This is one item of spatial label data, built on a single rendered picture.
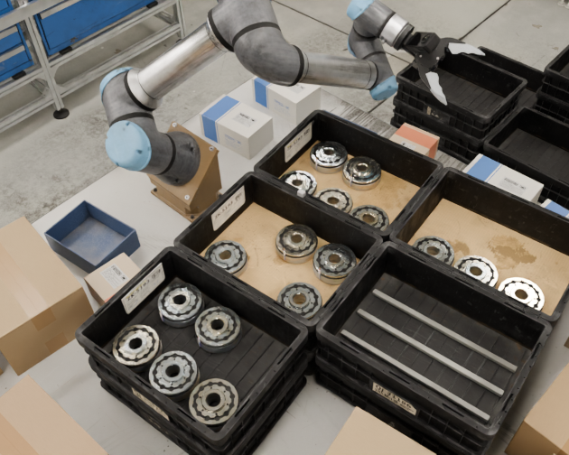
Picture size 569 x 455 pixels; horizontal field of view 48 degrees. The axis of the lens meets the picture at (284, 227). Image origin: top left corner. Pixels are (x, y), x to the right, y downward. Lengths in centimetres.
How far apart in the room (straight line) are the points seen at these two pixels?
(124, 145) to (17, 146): 177
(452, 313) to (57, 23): 238
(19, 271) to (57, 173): 155
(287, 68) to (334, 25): 245
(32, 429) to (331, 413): 63
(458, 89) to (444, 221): 108
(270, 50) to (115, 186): 76
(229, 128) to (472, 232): 79
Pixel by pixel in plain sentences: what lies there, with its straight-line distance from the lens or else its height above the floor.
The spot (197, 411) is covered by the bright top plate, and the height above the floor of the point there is 86.
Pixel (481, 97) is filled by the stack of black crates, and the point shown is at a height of 49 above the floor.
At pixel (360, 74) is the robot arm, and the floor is 110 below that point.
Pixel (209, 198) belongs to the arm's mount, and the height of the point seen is 74.
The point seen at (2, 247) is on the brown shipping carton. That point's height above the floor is 86.
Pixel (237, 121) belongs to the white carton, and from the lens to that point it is 201.
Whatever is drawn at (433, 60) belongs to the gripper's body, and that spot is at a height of 113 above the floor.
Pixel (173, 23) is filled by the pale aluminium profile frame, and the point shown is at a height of 14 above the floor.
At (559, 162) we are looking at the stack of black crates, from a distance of 264.
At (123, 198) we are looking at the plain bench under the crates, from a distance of 196.
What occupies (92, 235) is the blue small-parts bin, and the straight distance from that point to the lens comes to 189.
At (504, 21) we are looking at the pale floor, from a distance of 412.
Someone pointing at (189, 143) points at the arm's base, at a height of 91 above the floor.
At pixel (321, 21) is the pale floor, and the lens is 397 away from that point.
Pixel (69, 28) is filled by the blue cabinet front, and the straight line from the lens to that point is 335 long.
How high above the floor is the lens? 207
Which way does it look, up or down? 49 degrees down
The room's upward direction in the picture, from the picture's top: 2 degrees counter-clockwise
